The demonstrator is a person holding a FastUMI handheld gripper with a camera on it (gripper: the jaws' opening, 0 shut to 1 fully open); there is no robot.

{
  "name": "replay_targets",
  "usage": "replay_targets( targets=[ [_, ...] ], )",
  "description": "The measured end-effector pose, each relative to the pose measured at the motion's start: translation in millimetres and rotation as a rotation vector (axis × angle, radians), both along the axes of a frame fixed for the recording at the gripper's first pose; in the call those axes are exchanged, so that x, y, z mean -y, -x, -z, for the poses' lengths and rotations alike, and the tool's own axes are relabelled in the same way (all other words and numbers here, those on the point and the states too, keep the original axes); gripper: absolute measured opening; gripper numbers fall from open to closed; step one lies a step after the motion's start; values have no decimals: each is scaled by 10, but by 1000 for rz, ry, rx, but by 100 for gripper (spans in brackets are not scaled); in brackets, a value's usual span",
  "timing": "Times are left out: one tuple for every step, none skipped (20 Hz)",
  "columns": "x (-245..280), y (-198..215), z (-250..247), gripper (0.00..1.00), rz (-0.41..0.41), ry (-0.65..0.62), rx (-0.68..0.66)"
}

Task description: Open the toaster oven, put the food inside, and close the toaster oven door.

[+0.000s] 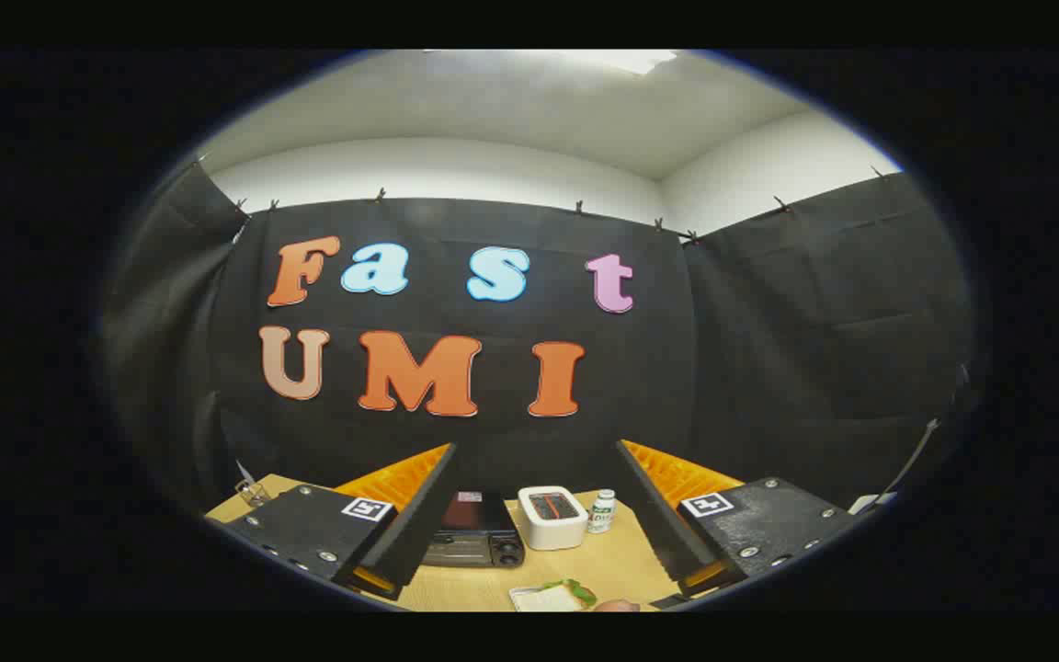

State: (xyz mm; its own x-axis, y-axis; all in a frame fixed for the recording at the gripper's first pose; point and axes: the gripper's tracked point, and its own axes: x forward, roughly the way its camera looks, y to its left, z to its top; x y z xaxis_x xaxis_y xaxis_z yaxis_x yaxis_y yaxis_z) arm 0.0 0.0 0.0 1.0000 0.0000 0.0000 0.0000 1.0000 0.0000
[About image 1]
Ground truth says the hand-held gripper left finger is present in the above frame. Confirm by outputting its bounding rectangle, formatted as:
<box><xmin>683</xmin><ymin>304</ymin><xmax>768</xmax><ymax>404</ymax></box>
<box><xmin>206</xmin><ymin>442</ymin><xmax>459</xmax><ymax>601</ymax></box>

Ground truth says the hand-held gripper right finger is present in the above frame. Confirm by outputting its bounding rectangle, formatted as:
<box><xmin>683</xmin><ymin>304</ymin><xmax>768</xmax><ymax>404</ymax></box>
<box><xmin>615</xmin><ymin>439</ymin><xmax>860</xmax><ymax>599</ymax></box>

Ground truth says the black toaster oven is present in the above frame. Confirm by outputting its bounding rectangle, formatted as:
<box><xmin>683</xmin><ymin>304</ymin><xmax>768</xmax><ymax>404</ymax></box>
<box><xmin>421</xmin><ymin>490</ymin><xmax>527</xmax><ymax>568</ymax></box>

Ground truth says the lettuce sandwich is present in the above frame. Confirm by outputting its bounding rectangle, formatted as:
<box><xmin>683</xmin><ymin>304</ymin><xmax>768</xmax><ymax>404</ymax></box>
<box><xmin>539</xmin><ymin>578</ymin><xmax>599</xmax><ymax>611</ymax></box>

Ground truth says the small white green-label bottle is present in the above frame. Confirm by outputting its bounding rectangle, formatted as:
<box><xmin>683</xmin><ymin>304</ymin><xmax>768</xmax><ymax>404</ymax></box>
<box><xmin>586</xmin><ymin>489</ymin><xmax>618</xmax><ymax>535</ymax></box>

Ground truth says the white box appliance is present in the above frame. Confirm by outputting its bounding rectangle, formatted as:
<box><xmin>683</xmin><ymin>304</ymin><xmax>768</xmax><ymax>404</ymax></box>
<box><xmin>518</xmin><ymin>485</ymin><xmax>589</xmax><ymax>552</ymax></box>

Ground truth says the white plastic tray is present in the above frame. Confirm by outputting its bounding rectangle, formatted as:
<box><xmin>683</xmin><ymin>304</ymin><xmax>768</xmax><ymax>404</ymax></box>
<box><xmin>508</xmin><ymin>585</ymin><xmax>587</xmax><ymax>613</ymax></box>

